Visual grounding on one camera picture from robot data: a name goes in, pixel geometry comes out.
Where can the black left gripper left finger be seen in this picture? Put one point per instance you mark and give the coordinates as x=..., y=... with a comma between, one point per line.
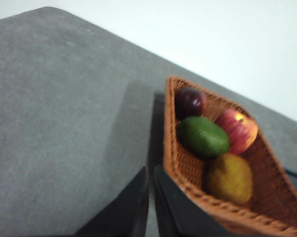
x=123, y=212

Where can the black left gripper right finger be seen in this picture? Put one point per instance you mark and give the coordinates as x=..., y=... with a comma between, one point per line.
x=178, y=217

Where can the green oval fruit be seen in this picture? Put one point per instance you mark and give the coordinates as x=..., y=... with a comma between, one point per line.
x=202, y=137

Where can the brown wicker basket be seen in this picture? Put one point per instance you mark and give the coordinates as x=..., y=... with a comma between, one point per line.
x=274, y=192

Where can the red yellow apple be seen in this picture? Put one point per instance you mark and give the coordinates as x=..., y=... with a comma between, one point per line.
x=239, y=133

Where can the dark red plum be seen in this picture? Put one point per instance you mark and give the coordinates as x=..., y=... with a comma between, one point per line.
x=191, y=102

